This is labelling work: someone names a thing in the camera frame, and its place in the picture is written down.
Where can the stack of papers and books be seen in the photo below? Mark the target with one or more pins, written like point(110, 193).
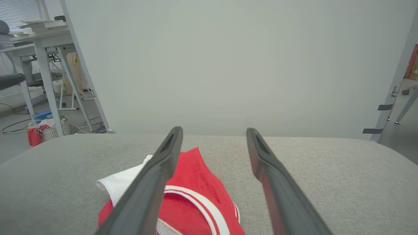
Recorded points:
point(42, 25)

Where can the orange red board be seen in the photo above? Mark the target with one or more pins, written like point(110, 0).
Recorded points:
point(412, 62)

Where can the grey swivel chair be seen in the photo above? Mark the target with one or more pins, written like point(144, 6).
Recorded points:
point(39, 78)

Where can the grey mesh office chair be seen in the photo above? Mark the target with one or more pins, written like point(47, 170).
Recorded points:
point(9, 81)

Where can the white partition panel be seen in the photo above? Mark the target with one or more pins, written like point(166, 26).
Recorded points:
point(228, 65)

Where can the white window blinds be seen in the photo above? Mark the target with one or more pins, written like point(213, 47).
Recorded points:
point(19, 11)

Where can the white desk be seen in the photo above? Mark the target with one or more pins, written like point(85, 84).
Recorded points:
point(49, 40)

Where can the red basketball jersey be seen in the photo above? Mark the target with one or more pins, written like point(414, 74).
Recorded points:
point(196, 176)

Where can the red cloth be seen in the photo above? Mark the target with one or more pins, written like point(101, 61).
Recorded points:
point(32, 137)

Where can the blue box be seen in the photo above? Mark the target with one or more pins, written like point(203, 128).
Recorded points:
point(42, 115)

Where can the grey table leg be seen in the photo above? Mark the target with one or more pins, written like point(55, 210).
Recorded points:
point(406, 106)

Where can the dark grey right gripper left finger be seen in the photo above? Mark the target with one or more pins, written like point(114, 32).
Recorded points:
point(147, 192)

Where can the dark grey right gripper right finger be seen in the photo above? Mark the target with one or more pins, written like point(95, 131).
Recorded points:
point(281, 195)

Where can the brown cardboard box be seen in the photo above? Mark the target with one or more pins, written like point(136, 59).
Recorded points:
point(73, 75)

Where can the black tape strip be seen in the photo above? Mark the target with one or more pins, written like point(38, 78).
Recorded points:
point(385, 107)
point(372, 131)

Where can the white laundry basket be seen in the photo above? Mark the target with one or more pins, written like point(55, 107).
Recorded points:
point(54, 130)

